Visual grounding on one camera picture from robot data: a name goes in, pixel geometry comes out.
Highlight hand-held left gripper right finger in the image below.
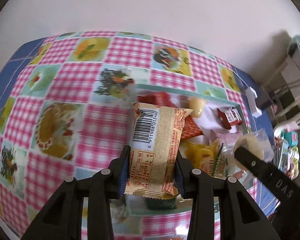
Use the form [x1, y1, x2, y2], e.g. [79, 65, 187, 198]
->
[175, 151, 282, 240]

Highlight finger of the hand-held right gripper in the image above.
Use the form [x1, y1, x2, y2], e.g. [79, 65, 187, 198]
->
[234, 146, 300, 205]

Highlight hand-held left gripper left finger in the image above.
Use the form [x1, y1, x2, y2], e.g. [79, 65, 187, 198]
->
[21, 145, 132, 240]

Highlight clear-wrapped white bun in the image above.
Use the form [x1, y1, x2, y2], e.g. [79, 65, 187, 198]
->
[233, 128, 275, 171]

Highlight beige snack packet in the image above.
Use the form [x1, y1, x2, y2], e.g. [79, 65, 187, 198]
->
[124, 102, 193, 200]

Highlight white box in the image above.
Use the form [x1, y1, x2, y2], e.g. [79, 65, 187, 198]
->
[126, 84, 251, 217]

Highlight jelly cup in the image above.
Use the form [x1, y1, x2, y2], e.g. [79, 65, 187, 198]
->
[187, 98, 206, 118]

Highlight green snack packet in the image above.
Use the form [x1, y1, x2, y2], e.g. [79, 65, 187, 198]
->
[144, 196, 178, 210]

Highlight yellow snack packet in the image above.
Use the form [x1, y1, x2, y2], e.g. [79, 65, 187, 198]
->
[183, 140, 222, 173]

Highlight colourful packets beside table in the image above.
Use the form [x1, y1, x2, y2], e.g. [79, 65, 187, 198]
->
[282, 129, 300, 147]

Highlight red milk carton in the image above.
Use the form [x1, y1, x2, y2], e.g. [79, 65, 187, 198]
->
[216, 107, 242, 130]

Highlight white power adapter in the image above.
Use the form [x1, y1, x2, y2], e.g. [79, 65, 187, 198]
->
[246, 87, 262, 118]

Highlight dark power adapter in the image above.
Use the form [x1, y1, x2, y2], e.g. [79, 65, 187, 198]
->
[257, 92, 273, 108]

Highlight red clear-window snack packet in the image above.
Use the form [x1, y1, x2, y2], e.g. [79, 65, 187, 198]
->
[137, 92, 176, 106]

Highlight blue grid tablecloth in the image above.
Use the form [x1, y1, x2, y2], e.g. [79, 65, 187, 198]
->
[0, 37, 277, 220]

